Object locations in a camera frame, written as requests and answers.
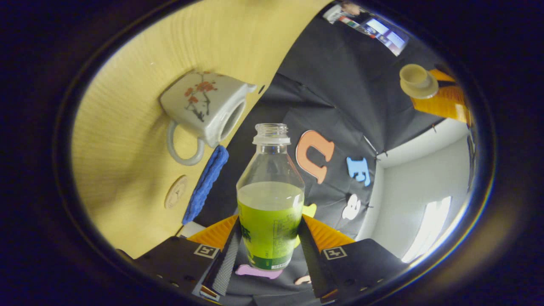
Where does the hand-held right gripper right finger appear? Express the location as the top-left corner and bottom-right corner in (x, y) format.
(297, 214), (409, 303)

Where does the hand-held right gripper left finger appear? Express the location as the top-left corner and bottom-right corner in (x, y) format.
(135, 215), (242, 302)

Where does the white teacup lid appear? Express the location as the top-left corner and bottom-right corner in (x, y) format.
(399, 64), (439, 99)

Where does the clear green-label water bottle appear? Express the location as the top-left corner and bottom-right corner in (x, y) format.
(236, 123), (306, 271)

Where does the round wooden coaster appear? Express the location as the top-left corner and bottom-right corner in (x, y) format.
(165, 175), (188, 210)

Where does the white ceramic teacup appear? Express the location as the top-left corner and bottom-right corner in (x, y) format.
(159, 70), (258, 166)

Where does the computer monitor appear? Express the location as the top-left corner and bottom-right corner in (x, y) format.
(361, 17), (411, 57)

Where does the blue towel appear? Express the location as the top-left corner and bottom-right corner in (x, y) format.
(182, 145), (229, 226)

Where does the black backdrop cloth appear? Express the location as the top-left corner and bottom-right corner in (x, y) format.
(193, 8), (472, 306)

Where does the ceiling light panel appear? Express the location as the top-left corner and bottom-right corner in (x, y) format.
(402, 195), (452, 263)

